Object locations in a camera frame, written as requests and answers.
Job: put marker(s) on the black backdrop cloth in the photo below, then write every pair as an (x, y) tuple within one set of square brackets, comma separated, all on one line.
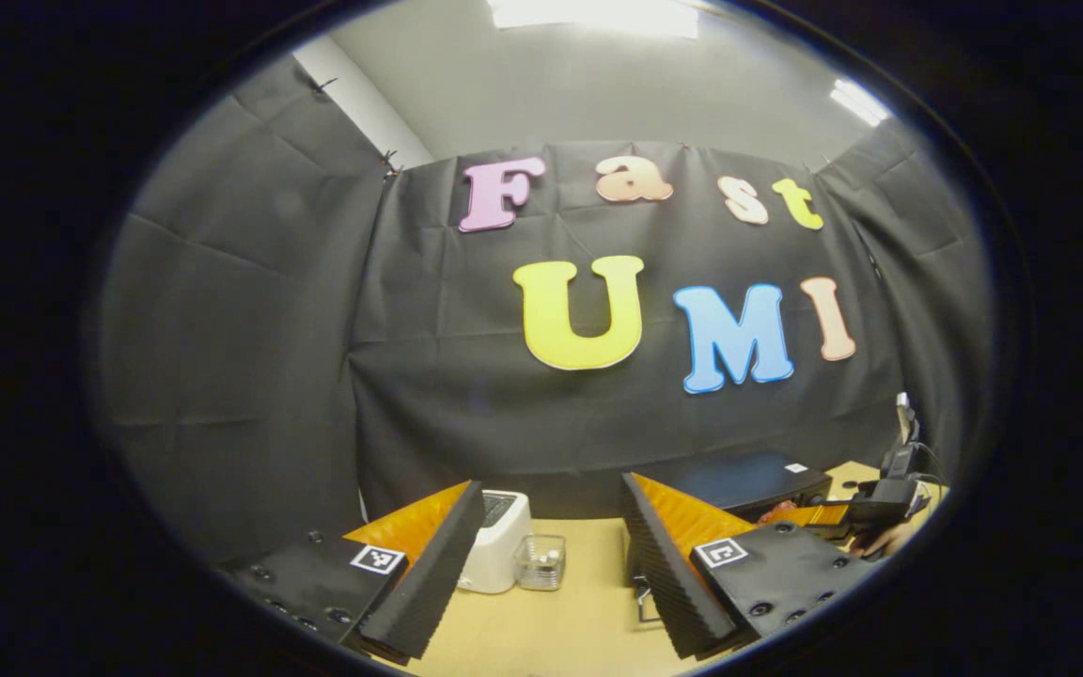
[(241, 357)]

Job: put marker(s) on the black electric oven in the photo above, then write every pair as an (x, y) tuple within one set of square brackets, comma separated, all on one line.
[(739, 478)]

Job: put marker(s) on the clear glass container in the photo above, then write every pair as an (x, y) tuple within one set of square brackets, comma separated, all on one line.
[(541, 562)]

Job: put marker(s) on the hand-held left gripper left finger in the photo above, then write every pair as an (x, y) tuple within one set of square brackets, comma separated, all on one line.
[(429, 583)]

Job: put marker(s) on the ceiling light panel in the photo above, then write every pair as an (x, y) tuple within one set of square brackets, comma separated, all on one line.
[(859, 102)]

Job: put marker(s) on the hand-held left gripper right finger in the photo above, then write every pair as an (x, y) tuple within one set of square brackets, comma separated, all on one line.
[(668, 574)]

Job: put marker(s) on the white toaster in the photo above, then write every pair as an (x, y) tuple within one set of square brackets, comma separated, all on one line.
[(494, 545)]

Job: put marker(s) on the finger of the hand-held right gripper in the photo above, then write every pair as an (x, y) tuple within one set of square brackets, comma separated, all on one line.
[(824, 517)]

